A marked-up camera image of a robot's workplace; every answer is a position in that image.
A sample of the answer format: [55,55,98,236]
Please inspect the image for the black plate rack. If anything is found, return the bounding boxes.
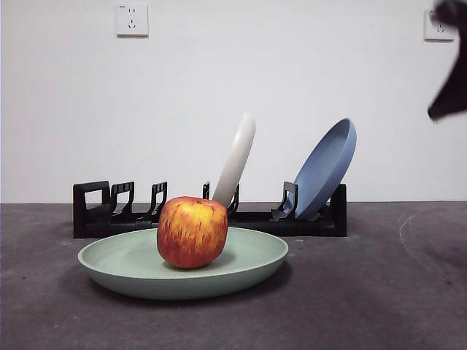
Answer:
[72,180,347,239]

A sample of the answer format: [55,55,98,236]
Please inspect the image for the white wall socket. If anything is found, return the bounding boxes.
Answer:
[116,2,150,37]
[423,9,455,42]

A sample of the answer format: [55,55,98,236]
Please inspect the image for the red yellow apple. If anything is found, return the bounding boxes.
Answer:
[156,195,229,270]

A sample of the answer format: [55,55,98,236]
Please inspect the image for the green plate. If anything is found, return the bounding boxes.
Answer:
[77,227,290,301]

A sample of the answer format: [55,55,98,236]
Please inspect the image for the blue plate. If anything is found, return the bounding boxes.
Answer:
[293,117,358,221]

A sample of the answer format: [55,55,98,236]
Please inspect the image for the cream white plate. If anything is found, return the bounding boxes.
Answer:
[211,111,257,211]

